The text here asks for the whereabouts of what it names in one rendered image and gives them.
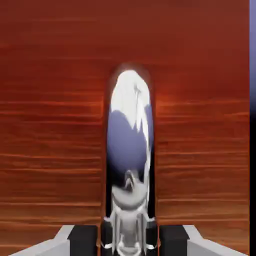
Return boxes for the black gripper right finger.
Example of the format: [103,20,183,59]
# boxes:
[159,224,249,256]

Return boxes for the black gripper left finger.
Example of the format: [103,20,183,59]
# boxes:
[7,224,99,256]

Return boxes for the curved shiny metal handle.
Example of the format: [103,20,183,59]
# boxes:
[100,63,160,256]

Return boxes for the red-brown wooden cabinet door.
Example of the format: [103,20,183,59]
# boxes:
[0,0,251,256]

